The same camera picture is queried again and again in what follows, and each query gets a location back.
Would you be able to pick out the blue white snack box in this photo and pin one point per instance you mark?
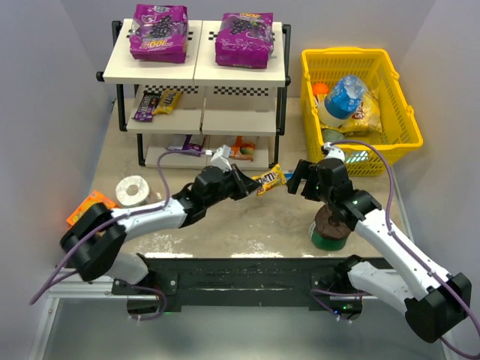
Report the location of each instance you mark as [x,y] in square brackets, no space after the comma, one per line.
[289,174]

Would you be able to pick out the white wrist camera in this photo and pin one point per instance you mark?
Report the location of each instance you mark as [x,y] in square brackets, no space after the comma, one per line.
[220,158]
[332,151]

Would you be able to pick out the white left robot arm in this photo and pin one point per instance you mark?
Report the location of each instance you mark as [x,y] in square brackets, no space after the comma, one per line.
[92,245]

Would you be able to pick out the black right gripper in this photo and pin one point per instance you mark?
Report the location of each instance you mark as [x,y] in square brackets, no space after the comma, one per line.
[310,181]

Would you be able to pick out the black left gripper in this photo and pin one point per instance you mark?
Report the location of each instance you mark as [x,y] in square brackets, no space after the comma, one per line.
[235,181]

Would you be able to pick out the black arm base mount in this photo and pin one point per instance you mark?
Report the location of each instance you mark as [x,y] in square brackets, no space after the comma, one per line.
[244,282]

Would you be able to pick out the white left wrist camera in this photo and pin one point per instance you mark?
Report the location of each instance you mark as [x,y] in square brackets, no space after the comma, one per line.
[220,158]

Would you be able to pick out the magenta grape candy bag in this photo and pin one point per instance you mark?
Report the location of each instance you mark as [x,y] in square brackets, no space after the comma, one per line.
[245,40]
[159,33]

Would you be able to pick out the white three-tier shelf rack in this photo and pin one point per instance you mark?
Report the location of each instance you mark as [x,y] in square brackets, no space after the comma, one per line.
[216,102]

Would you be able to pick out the yellow M&M's candy bag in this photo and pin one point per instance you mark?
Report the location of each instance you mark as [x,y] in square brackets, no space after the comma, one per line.
[167,102]

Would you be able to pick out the brown green tape roll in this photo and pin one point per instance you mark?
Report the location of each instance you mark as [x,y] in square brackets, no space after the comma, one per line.
[326,232]

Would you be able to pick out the purple pink candy bag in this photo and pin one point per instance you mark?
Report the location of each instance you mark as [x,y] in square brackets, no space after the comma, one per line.
[187,143]

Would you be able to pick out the yellow plastic shopping basket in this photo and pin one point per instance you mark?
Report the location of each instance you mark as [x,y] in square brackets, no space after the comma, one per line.
[400,132]

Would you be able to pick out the orange snack box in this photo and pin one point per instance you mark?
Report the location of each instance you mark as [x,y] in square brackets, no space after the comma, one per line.
[93,198]

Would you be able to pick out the orange white snack packet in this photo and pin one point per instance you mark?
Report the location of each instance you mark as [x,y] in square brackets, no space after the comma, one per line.
[242,148]

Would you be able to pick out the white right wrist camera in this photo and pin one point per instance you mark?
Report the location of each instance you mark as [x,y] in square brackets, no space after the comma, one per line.
[332,151]

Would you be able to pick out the small yellow M&M's packet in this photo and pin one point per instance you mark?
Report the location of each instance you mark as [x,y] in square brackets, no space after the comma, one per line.
[271,179]

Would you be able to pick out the purple M&M's candy bag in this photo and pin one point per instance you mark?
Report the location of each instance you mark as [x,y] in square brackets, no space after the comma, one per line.
[147,106]

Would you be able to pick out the white toilet paper roll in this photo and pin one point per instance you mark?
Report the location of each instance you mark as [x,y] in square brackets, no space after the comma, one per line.
[132,191]

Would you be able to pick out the green round object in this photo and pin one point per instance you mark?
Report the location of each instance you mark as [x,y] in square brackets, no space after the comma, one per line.
[331,135]

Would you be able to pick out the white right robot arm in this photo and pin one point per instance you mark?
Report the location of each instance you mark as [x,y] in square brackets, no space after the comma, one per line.
[432,299]

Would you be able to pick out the white blue plastic bottle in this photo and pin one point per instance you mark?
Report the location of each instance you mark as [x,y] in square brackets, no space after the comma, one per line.
[342,101]

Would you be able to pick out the yellow chips bag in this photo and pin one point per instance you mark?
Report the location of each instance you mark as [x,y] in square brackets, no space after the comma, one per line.
[366,119]

